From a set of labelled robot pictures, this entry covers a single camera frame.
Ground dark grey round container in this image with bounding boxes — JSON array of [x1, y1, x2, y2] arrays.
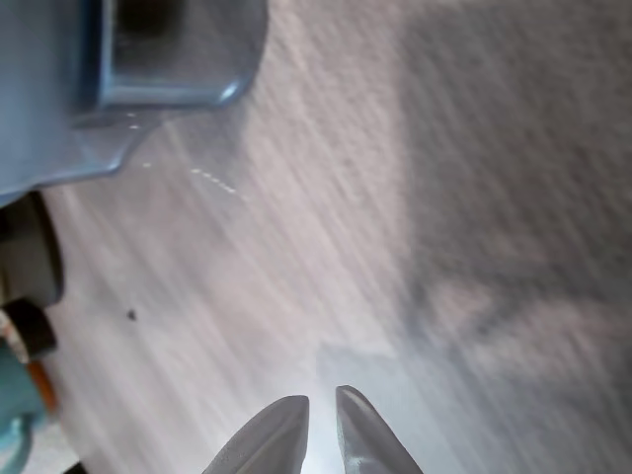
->
[[0, 191, 66, 310]]

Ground clear plastic blender jar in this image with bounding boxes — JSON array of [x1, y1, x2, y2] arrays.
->
[[0, 0, 268, 203]]

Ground teal plastic object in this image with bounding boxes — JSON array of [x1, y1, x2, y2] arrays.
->
[[0, 340, 50, 474]]

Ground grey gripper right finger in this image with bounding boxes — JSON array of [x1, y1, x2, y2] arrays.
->
[[335, 384, 425, 474]]

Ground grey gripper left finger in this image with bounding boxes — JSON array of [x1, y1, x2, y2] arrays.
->
[[201, 395, 311, 474]]

